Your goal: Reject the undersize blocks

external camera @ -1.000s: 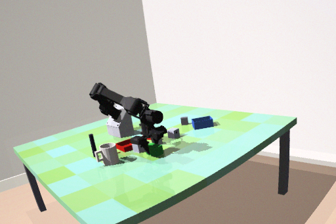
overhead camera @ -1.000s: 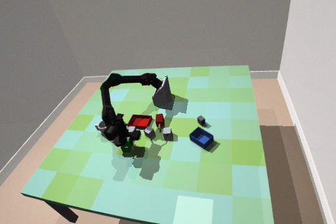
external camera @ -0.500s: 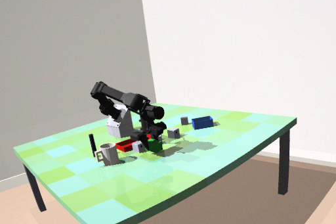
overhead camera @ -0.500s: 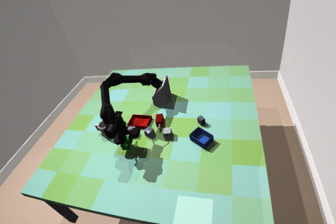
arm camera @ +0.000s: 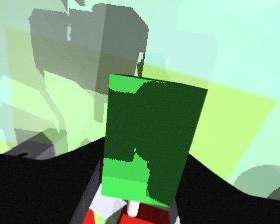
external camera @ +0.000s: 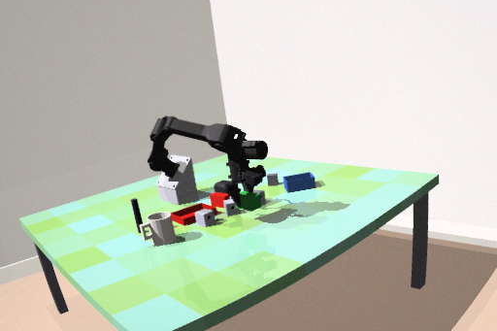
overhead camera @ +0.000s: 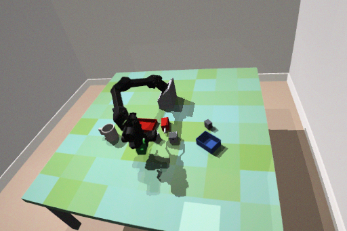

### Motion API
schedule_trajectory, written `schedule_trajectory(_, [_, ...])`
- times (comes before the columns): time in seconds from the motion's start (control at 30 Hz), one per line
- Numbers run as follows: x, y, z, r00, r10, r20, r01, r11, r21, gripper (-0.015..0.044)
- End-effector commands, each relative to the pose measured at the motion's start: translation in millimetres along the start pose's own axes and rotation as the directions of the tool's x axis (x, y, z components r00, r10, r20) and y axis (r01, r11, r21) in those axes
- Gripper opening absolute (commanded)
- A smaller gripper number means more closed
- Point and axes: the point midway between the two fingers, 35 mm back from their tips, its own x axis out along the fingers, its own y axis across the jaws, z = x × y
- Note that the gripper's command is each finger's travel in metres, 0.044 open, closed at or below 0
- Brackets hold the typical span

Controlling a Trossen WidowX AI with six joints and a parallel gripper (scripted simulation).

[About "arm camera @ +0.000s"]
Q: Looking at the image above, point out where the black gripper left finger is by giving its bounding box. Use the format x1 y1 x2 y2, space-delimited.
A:
0 136 105 224

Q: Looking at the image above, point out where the red tray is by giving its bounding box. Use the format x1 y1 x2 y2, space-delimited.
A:
116 202 170 224

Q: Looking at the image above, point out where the green gauge with short grey pin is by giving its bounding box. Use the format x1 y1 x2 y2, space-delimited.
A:
101 74 209 216

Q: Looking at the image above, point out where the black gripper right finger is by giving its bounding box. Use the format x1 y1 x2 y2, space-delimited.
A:
175 153 280 224

